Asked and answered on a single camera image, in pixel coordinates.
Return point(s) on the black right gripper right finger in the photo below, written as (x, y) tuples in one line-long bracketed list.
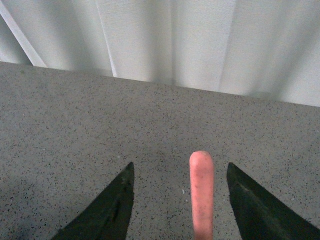
[(260, 215)]

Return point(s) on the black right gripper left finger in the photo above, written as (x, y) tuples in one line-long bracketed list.
[(108, 216)]

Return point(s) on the white curtain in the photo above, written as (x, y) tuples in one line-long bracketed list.
[(268, 49)]

